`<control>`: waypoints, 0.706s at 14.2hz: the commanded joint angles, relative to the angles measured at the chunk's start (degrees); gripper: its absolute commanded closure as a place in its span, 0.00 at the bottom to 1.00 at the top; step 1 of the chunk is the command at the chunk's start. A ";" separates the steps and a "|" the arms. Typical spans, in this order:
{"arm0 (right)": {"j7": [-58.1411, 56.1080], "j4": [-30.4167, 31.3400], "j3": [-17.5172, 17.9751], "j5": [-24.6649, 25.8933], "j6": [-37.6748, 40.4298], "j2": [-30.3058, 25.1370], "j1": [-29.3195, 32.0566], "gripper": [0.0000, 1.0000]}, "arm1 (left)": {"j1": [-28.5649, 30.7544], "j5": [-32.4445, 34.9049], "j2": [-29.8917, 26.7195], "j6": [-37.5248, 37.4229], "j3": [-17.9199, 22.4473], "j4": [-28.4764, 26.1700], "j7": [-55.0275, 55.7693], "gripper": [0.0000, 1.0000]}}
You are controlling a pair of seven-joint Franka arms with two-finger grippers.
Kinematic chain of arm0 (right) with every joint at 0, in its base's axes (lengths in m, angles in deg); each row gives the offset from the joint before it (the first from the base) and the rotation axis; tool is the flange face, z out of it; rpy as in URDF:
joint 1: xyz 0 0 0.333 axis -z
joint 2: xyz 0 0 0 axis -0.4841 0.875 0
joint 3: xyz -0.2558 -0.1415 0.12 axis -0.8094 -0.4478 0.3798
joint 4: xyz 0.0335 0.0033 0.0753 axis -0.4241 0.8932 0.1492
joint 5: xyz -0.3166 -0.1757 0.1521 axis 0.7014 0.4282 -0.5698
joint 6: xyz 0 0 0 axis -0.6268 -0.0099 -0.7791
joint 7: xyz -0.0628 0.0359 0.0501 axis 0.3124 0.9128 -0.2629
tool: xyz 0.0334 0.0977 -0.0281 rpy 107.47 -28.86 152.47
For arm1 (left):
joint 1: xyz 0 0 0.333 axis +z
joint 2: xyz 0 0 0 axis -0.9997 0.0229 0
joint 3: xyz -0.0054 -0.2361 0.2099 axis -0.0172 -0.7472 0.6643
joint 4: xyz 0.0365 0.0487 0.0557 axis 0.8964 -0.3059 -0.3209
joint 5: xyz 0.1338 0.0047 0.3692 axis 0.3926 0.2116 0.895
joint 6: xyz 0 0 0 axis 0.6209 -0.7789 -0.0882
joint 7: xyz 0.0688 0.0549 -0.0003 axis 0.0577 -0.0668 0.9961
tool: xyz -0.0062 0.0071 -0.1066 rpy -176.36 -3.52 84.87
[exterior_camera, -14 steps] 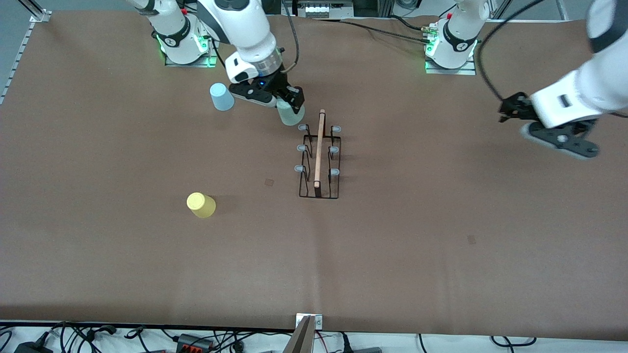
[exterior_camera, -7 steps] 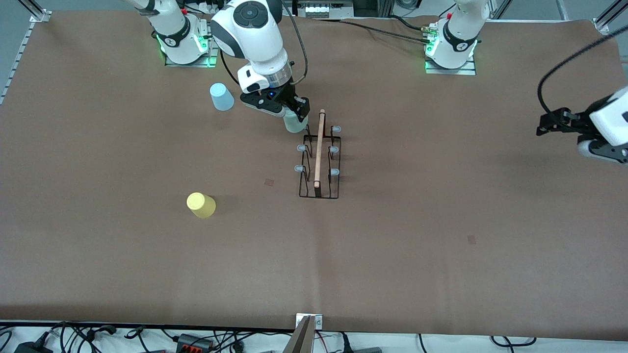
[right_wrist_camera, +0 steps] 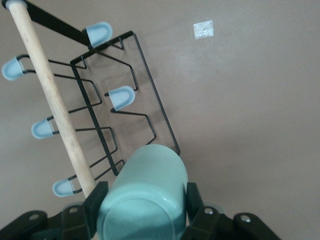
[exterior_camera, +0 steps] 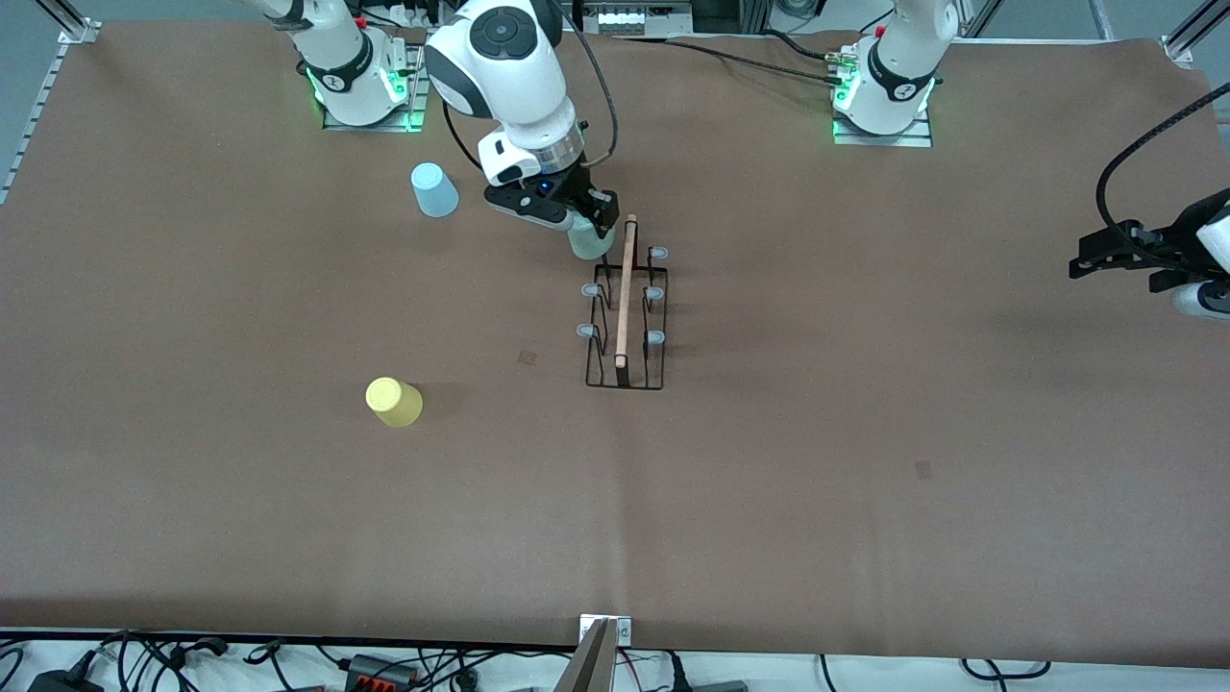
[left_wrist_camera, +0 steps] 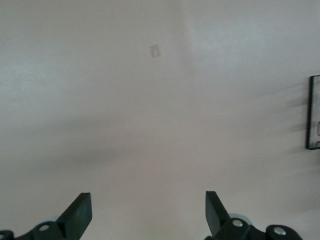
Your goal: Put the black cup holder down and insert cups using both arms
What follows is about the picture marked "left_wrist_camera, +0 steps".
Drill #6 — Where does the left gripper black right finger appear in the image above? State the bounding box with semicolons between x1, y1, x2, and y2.
205;190;304;240

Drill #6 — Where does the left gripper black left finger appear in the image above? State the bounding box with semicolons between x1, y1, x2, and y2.
0;192;93;240

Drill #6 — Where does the black wire cup holder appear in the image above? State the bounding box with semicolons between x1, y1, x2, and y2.
305;74;320;151

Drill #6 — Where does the small brown square marker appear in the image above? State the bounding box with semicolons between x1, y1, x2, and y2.
149;45;161;59

